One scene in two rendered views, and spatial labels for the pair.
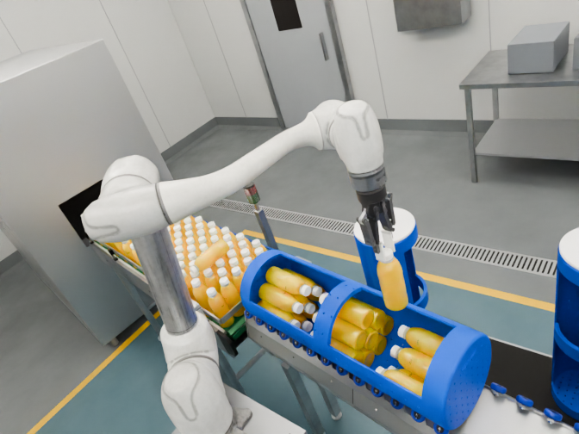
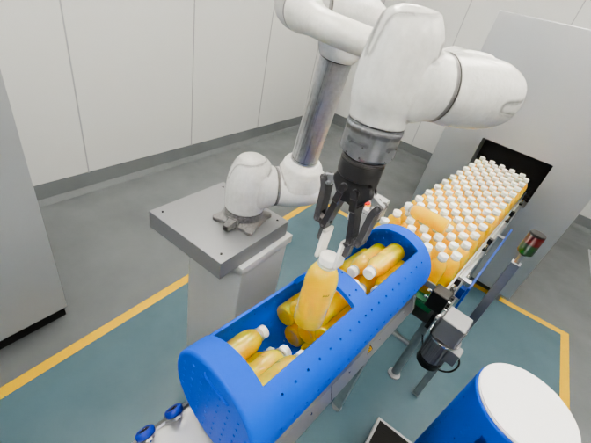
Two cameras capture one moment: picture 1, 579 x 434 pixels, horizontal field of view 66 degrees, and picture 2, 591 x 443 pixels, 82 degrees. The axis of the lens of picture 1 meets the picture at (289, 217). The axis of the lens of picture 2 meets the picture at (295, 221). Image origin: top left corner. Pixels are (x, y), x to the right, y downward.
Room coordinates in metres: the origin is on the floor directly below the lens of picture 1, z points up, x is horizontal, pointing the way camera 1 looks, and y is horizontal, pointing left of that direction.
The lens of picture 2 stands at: (0.68, -0.69, 1.89)
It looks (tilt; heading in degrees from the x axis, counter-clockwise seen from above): 35 degrees down; 70
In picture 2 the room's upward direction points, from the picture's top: 14 degrees clockwise
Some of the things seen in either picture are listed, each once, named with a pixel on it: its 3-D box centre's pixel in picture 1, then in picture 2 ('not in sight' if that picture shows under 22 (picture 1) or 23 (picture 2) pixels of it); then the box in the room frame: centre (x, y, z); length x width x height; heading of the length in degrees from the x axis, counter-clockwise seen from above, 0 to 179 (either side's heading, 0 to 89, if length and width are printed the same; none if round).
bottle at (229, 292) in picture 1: (232, 297); not in sight; (1.55, 0.36, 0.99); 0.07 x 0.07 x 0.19
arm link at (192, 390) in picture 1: (194, 396); (250, 182); (0.88, 0.44, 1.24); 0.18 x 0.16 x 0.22; 4
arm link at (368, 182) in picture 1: (367, 175); (370, 139); (0.94, -0.22, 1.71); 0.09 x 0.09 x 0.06
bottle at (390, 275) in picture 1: (391, 280); (317, 292); (0.94, -0.22, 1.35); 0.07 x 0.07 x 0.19
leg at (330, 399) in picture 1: (322, 381); (353, 376); (1.49, 0.12, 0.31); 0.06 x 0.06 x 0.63; 35
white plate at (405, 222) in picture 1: (383, 226); (527, 407); (1.62, -0.39, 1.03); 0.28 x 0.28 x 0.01
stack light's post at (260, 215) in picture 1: (288, 285); (457, 338); (2.02, 0.14, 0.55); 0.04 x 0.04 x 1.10; 35
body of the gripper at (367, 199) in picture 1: (372, 199); (356, 178); (0.94, -0.22, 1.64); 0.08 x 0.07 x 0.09; 126
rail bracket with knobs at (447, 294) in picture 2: not in sight; (437, 299); (1.65, 0.08, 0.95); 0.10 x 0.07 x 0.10; 125
